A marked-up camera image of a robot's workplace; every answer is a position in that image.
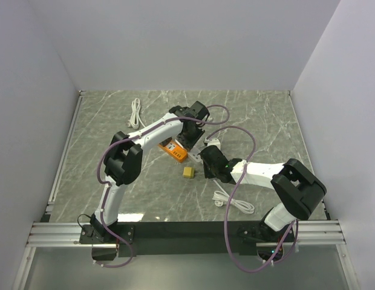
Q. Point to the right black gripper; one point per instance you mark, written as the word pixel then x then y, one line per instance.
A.
pixel 207 174

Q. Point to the white power strip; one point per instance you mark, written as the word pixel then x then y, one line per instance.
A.
pixel 194 155

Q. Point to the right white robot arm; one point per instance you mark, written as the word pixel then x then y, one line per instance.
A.
pixel 298 189

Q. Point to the black base bar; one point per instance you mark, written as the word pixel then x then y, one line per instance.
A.
pixel 159 238

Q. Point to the orange power strip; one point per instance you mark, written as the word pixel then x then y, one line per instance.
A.
pixel 174 150

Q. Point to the aluminium frame rail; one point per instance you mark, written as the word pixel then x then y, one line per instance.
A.
pixel 29 252

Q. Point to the yellow plug adapter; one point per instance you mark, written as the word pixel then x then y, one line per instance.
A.
pixel 188 172

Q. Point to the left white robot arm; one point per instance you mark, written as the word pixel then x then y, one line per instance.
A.
pixel 123 159

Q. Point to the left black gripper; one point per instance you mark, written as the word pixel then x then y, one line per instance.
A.
pixel 189 144

